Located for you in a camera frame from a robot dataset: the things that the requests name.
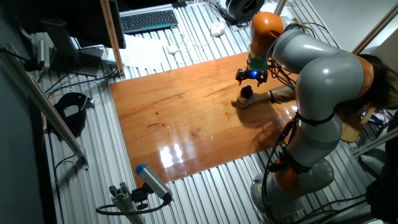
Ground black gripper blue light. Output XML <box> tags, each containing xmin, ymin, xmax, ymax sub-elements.
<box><xmin>235</xmin><ymin>70</ymin><xmax>269</xmax><ymax>87</ymax></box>

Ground right forearm brown sleeve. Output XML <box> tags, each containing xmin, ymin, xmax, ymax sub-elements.
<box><xmin>269</xmin><ymin>84</ymin><xmax>298</xmax><ymax>105</ymax></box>

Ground person's right hand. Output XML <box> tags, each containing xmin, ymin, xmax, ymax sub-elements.
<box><xmin>231</xmin><ymin>91</ymin><xmax>271</xmax><ymax>109</ymax></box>

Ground white rounded plastic lump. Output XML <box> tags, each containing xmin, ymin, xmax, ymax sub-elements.
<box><xmin>210</xmin><ymin>21</ymin><xmax>226</xmax><ymax>37</ymax></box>

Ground white paper sheet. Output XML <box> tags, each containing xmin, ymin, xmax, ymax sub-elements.
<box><xmin>107</xmin><ymin>34</ymin><xmax>170</xmax><ymax>71</ymax></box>

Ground black computer keyboard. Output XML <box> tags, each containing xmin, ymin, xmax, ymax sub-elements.
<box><xmin>119</xmin><ymin>9</ymin><xmax>179</xmax><ymax>35</ymax></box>

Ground person's head dark hair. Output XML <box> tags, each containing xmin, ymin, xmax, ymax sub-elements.
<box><xmin>357</xmin><ymin>54</ymin><xmax>398</xmax><ymax>110</ymax></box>

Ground aluminium profile bar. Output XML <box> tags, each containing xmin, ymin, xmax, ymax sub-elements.
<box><xmin>353</xmin><ymin>127</ymin><xmax>398</xmax><ymax>157</ymax></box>

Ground wooden upright beam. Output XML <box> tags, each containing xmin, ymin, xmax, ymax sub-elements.
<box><xmin>99</xmin><ymin>0</ymin><xmax>126</xmax><ymax>78</ymax></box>

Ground black fabric mass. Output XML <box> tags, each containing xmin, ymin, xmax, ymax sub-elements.
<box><xmin>365</xmin><ymin>111</ymin><xmax>398</xmax><ymax>223</ymax></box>

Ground short aluminium profile stub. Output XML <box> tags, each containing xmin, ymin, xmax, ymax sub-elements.
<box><xmin>108</xmin><ymin>182</ymin><xmax>146</xmax><ymax>224</ymax></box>

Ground black clamp holder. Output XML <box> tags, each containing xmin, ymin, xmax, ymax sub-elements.
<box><xmin>53</xmin><ymin>92</ymin><xmax>95</xmax><ymax>138</ymax></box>

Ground black computer monitor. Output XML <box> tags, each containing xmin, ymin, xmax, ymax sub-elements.
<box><xmin>0</xmin><ymin>0</ymin><xmax>127</xmax><ymax>49</ymax></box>

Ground black monitor stand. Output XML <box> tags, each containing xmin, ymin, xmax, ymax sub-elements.
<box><xmin>40</xmin><ymin>20</ymin><xmax>104</xmax><ymax>77</ymax></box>

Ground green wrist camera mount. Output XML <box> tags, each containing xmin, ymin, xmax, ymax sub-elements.
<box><xmin>247</xmin><ymin>57</ymin><xmax>270</xmax><ymax>72</ymax></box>

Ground thin white cable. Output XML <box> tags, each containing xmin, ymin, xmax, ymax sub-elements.
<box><xmin>169</xmin><ymin>26</ymin><xmax>215</xmax><ymax>63</ymax></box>

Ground slanted wooden frame beam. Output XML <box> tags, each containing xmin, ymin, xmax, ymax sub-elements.
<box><xmin>353</xmin><ymin>2</ymin><xmax>398</xmax><ymax>55</ymax></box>

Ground silver camera with blue end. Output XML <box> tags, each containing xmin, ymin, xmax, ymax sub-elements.
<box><xmin>136</xmin><ymin>164</ymin><xmax>174</xmax><ymax>203</ymax></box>

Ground black camera cable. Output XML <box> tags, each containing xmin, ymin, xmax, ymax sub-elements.
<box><xmin>95</xmin><ymin>198</ymin><xmax>169</xmax><ymax>217</ymax></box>

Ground long aluminium rail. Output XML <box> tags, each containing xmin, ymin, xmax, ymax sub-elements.
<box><xmin>0</xmin><ymin>43</ymin><xmax>90</xmax><ymax>170</ymax></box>

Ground silver cylindrical camera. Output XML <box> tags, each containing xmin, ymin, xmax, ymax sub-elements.
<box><xmin>36</xmin><ymin>39</ymin><xmax>51</xmax><ymax>71</ymax></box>

